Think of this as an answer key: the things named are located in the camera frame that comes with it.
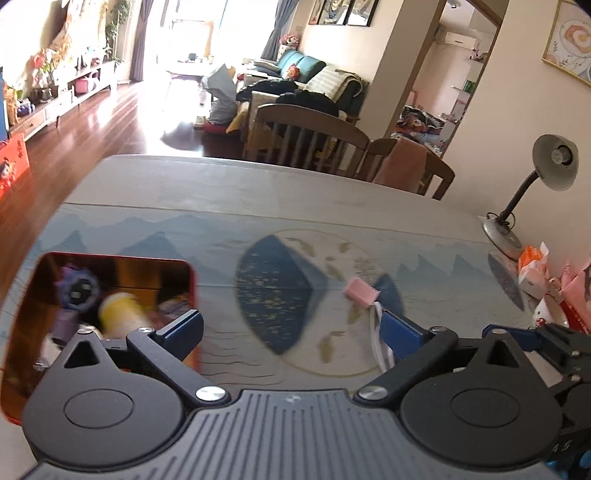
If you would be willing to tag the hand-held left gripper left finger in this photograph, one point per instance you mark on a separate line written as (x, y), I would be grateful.
(184, 330)

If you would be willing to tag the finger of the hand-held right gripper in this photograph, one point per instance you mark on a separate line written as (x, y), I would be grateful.
(512, 334)

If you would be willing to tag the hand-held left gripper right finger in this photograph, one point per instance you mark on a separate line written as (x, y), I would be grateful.
(401, 337)

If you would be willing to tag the pink ridged brush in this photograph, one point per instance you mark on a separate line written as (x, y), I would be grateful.
(361, 292)

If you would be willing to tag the red metal tin box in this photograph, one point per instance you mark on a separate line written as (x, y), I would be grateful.
(152, 277)

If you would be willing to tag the orange white packet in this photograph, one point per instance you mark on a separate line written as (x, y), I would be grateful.
(535, 272)

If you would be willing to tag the yellow white plastic bottle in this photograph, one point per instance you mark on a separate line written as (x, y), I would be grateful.
(120, 314)

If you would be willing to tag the pink packet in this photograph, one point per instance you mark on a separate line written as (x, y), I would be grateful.
(577, 295)

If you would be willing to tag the purple toy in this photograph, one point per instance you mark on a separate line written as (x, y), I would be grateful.
(78, 288)

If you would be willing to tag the printed grey tablecloth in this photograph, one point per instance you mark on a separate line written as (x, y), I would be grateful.
(231, 194)

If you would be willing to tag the wooden dining chair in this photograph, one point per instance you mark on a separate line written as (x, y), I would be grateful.
(300, 115)
(438, 170)

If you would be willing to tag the pink cloth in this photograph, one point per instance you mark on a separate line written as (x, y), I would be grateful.
(401, 161)

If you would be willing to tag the grey desk lamp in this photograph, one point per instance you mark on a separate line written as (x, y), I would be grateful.
(554, 161)

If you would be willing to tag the colourful bedding pile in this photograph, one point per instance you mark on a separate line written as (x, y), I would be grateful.
(422, 127)

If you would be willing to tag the orange gift box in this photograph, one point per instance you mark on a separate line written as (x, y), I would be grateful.
(11, 166)

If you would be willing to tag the blue grey bag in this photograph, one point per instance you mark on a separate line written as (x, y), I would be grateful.
(221, 87)

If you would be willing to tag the dark clothes pile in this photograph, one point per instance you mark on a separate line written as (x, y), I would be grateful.
(295, 99)

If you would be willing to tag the white wooden media console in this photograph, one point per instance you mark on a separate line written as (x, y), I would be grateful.
(60, 104)

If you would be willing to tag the low coffee table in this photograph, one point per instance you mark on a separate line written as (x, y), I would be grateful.
(191, 67)

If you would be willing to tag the white striped blanket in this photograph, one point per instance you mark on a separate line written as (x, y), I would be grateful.
(332, 81)

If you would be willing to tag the black cabinet blue panel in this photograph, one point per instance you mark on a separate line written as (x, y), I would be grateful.
(2, 106)

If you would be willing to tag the teal sofa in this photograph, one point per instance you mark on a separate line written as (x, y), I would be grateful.
(300, 62)

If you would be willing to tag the red flower arrangement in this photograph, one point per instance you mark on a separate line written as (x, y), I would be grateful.
(44, 69)

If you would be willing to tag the blue grey curtain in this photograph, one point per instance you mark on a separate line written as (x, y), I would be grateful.
(277, 23)
(138, 37)

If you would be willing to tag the white air conditioner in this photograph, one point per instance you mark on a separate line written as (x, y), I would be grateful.
(455, 38)

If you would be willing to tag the plush doll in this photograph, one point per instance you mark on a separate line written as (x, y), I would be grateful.
(290, 40)

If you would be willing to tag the tall green plant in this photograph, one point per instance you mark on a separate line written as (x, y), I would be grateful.
(115, 27)

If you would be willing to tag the gold framed wall picture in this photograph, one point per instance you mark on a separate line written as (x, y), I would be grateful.
(572, 41)

